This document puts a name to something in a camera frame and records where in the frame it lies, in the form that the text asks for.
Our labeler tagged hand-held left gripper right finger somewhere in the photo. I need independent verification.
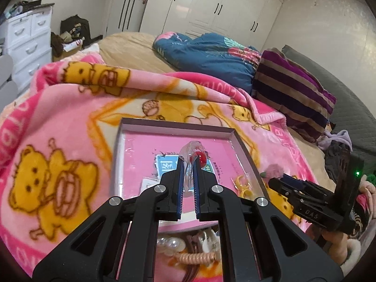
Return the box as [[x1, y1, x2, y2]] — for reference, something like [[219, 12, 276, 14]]
[[192, 164, 344, 282]]

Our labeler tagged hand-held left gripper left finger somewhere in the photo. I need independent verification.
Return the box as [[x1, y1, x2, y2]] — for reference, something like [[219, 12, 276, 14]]
[[32, 160, 184, 282]]

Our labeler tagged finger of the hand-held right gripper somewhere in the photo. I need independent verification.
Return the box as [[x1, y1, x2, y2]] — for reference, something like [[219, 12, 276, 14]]
[[268, 178, 301, 201], [281, 174, 312, 191]]

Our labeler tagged pink flower hair accessory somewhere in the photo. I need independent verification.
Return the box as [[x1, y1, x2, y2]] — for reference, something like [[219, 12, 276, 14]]
[[260, 164, 284, 180]]

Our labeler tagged clear bag with red bead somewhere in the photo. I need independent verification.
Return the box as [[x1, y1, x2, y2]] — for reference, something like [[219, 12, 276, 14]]
[[178, 140, 210, 196]]

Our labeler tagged grey cardboard box tray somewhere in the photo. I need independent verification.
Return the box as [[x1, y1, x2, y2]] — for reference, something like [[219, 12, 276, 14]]
[[110, 117, 272, 282]]

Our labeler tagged pearl hair tie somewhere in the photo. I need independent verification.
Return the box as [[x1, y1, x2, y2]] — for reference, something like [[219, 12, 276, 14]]
[[157, 235, 183, 257]]

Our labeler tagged person's right hand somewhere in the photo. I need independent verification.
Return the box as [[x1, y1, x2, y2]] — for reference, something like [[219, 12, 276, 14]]
[[321, 230, 352, 266]]

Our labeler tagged blue printed card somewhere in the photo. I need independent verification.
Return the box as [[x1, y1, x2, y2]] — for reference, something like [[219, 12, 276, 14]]
[[154, 153, 215, 180]]

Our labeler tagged small clear earring bag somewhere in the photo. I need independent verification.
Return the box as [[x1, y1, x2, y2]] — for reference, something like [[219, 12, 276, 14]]
[[140, 177, 160, 195]]

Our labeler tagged dark grey cloth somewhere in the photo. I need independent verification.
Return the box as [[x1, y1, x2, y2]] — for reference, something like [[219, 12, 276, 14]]
[[325, 144, 353, 177]]

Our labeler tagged maroon hair claw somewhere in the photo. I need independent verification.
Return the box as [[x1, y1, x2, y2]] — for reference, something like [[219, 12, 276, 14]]
[[184, 232, 206, 253]]

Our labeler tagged white hair claw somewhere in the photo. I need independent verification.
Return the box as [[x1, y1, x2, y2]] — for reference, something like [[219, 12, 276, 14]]
[[203, 228, 221, 255]]

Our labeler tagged lavender cloth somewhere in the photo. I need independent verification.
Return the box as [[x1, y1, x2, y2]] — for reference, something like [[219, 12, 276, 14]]
[[317, 129, 352, 152]]

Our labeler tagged purple striped blanket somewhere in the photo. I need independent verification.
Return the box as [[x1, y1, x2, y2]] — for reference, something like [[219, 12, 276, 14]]
[[251, 48, 337, 143]]

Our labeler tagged grey quilted headboard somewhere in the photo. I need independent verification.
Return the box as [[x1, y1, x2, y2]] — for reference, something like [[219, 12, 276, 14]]
[[280, 45, 376, 161]]

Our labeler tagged blue floral quilt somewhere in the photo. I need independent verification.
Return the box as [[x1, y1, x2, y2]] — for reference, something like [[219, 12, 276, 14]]
[[153, 32, 263, 95]]

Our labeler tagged pink bear printed blanket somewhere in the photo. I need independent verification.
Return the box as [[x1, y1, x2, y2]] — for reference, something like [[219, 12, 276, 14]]
[[0, 51, 324, 282]]

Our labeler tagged tan bed sheet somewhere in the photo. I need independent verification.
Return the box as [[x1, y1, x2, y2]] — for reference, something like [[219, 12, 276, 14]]
[[97, 31, 184, 74]]

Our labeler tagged cardboard box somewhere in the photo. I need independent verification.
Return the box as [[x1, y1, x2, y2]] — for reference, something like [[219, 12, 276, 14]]
[[51, 37, 86, 62]]

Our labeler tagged white wardrobe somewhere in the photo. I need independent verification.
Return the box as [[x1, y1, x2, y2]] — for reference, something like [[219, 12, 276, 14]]
[[139, 0, 290, 50]]

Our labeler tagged black bag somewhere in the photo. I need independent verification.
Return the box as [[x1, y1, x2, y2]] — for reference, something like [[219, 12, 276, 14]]
[[60, 15, 90, 40]]

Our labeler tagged white drawer chest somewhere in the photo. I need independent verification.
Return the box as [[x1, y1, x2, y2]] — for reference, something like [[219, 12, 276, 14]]
[[0, 4, 55, 93]]

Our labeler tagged yellow ring in clear bag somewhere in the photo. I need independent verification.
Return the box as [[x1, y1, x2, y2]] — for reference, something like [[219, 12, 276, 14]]
[[233, 173, 259, 199]]

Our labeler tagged peach spiral hair tie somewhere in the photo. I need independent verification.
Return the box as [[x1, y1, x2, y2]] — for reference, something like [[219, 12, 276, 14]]
[[169, 251, 218, 267]]

